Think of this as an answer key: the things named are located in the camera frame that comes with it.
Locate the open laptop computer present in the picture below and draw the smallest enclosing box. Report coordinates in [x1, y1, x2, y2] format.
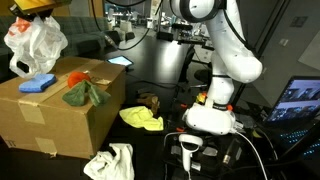
[260, 76, 320, 161]

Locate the white VR controller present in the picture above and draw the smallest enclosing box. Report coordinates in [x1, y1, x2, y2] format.
[179, 134, 203, 172]

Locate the yellow microfiber cloth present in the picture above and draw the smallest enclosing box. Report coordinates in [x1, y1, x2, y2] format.
[119, 106, 164, 131]

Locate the white plastic bag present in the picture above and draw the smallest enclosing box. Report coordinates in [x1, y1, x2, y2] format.
[4, 16, 68, 79]

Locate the blue sponge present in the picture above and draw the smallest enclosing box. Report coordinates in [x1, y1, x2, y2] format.
[19, 74, 56, 93]

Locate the green plaid sofa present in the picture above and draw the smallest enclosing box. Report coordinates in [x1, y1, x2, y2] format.
[0, 16, 108, 56]

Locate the white VR headset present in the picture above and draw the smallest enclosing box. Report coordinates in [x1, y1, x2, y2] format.
[183, 103, 235, 135]

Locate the large cardboard box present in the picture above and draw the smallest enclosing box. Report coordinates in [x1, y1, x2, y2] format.
[0, 57, 125, 159]

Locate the brown plush moose toy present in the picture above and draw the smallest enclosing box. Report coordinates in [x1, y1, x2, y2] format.
[136, 93, 160, 115]

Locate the tablet with lit screen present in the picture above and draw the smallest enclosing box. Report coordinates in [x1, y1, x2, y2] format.
[107, 55, 133, 67]

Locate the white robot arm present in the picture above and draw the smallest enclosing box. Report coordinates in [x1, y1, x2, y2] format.
[169, 0, 263, 107]

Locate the white cloth rag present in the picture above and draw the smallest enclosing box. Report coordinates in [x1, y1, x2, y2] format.
[83, 143, 135, 180]

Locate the white headset cable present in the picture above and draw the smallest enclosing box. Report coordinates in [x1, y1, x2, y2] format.
[233, 129, 269, 180]

